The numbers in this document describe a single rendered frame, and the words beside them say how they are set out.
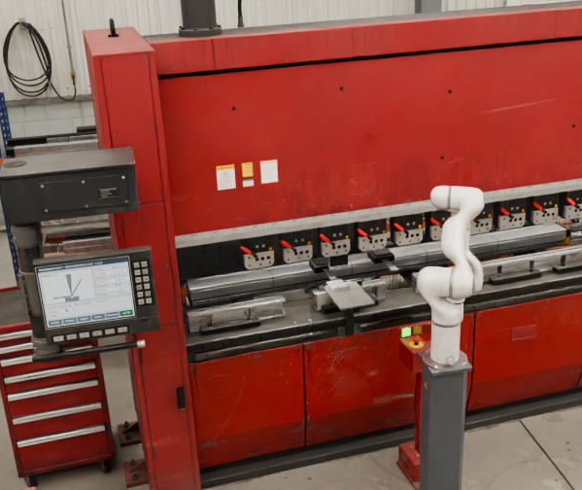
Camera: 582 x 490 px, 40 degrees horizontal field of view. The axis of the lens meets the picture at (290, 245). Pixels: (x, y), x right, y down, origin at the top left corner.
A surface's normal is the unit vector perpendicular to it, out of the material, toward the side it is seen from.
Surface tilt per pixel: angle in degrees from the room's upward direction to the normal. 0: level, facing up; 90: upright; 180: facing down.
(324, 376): 90
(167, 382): 90
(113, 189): 90
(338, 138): 90
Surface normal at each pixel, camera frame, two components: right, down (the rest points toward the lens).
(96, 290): 0.22, 0.36
